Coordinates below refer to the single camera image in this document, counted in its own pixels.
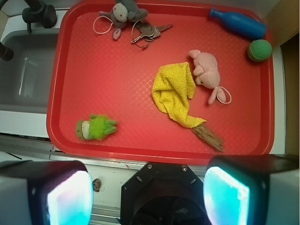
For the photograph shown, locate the silver keys on ring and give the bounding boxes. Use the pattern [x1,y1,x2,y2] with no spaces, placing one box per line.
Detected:
[130,20,173,50]

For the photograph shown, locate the small brown debris lump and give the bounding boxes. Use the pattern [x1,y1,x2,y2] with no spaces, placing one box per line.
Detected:
[92,179,102,192]

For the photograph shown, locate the pink plush pig toy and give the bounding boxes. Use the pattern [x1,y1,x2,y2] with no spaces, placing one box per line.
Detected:
[188,49,232,105]

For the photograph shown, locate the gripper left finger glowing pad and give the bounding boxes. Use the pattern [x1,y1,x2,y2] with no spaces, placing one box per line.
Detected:
[0,160,93,225]

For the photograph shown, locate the grey plush donkey toy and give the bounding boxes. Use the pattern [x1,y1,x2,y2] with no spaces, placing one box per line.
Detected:
[93,0,148,40]

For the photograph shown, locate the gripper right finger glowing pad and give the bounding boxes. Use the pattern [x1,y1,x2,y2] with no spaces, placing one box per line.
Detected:
[203,154,300,225]

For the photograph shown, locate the yellow microfibre cloth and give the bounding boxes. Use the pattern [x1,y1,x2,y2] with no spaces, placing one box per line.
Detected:
[151,62,206,128]

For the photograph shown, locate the red plastic tray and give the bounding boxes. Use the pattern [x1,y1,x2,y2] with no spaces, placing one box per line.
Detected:
[47,0,274,165]

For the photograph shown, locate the brown wood bark piece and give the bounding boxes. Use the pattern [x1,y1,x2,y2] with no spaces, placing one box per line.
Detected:
[192,123,224,152]

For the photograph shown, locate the grey sink basin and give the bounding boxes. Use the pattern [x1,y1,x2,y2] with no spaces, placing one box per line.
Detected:
[0,32,59,113]

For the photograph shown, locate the green foam ball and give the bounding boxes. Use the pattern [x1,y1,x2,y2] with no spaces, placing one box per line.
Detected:
[247,39,272,62]

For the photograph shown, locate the black faucet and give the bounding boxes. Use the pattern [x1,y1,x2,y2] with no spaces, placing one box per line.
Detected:
[0,0,57,61]

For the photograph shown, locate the green plush frog toy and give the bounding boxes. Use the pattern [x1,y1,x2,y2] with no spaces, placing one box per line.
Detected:
[75,114,118,141]

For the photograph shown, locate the blue plastic bottle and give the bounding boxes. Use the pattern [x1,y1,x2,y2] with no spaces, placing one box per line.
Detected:
[209,7,267,40]

